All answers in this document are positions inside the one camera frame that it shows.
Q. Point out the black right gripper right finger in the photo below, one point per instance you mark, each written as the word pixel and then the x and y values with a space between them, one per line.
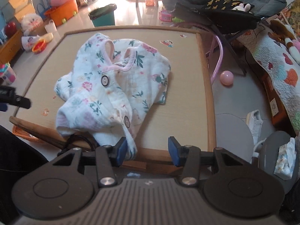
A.
pixel 188 157

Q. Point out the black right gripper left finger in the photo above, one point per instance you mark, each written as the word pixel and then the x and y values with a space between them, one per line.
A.
pixel 107 157

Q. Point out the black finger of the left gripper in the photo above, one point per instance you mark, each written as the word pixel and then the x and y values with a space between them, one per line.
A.
pixel 9 97

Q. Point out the floral white baby garment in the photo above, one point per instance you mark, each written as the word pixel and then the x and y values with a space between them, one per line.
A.
pixel 110 90

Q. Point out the black folding chair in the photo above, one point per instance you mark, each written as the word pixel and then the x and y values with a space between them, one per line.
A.
pixel 227 19

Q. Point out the orange wicker basket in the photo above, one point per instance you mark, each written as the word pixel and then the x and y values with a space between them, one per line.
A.
pixel 24 135

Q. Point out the low wooden table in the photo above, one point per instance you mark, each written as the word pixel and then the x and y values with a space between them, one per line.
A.
pixel 188 114

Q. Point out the grey round cushion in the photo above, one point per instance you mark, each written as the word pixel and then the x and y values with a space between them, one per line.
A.
pixel 233 134

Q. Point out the red yellow toy bowl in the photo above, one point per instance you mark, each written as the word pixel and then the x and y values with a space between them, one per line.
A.
pixel 39 46

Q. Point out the white sneaker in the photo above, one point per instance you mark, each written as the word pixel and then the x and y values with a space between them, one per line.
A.
pixel 254 123

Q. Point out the grey round stool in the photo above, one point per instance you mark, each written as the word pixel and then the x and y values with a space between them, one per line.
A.
pixel 266 154

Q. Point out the pink ball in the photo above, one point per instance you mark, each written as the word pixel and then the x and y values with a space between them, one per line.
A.
pixel 226 78

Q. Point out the orange plastic tub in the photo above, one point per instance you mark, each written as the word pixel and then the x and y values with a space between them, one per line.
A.
pixel 63 13

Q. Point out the teal trash bin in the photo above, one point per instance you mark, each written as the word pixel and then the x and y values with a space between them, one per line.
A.
pixel 103 16

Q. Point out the patchwork quilt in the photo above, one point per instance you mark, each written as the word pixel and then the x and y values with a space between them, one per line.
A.
pixel 280 66

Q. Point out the plush toy animals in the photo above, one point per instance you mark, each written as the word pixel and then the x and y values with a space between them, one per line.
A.
pixel 283 34

